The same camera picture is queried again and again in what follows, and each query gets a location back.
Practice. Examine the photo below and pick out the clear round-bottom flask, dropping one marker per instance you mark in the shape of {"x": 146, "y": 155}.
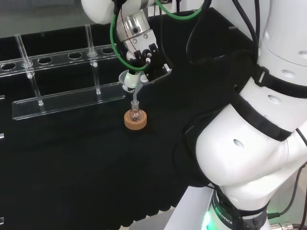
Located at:
{"x": 134, "y": 115}

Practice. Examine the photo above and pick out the grey tape strip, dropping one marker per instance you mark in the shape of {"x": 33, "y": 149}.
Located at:
{"x": 233, "y": 27}

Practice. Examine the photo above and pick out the clear acrylic funnel stand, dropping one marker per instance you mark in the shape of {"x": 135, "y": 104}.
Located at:
{"x": 72, "y": 100}

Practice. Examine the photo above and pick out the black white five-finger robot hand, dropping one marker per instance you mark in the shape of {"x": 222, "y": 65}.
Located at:
{"x": 141, "y": 38}

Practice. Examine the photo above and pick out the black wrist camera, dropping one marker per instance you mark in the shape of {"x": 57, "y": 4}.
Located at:
{"x": 159, "y": 69}

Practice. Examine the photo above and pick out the black cloth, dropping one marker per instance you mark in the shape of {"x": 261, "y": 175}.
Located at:
{"x": 72, "y": 167}

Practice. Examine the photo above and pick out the clear plastic funnel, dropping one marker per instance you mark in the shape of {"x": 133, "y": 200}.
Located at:
{"x": 135, "y": 94}

